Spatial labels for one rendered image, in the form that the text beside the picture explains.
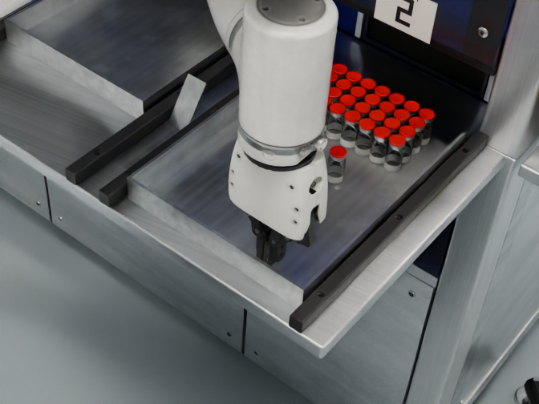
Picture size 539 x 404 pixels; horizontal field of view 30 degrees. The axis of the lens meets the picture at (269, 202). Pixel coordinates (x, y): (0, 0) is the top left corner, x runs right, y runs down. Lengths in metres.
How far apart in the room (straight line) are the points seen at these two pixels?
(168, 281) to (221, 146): 0.82
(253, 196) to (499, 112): 0.40
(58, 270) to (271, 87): 1.47
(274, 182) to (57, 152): 0.38
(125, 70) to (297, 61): 0.55
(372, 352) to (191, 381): 0.50
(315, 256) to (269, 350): 0.82
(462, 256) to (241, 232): 0.42
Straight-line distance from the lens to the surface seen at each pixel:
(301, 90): 0.90
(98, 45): 1.44
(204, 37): 1.46
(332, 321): 1.10
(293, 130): 0.93
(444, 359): 1.65
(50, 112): 1.34
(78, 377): 2.13
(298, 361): 1.92
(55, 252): 2.35
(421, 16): 1.29
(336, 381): 1.88
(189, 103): 1.29
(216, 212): 1.19
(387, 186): 1.25
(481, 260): 1.46
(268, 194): 1.01
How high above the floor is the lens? 1.74
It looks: 45 degrees down
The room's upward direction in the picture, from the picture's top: 5 degrees clockwise
